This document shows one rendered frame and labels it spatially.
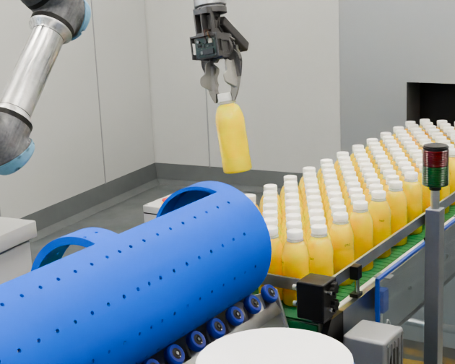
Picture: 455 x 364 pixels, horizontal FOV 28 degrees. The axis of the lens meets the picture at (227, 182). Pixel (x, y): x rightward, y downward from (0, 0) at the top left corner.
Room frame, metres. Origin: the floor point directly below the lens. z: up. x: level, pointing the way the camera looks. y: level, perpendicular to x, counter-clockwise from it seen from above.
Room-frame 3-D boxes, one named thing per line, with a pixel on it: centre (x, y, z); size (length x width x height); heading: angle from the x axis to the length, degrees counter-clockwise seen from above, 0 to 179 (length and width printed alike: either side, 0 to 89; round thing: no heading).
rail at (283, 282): (2.10, -0.04, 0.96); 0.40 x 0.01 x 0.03; 57
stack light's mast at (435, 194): (2.16, -0.51, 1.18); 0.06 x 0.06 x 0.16
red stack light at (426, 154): (2.16, -0.51, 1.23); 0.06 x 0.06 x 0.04
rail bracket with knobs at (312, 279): (1.96, -0.19, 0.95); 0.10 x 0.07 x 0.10; 57
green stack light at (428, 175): (2.16, -0.51, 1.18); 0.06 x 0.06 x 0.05
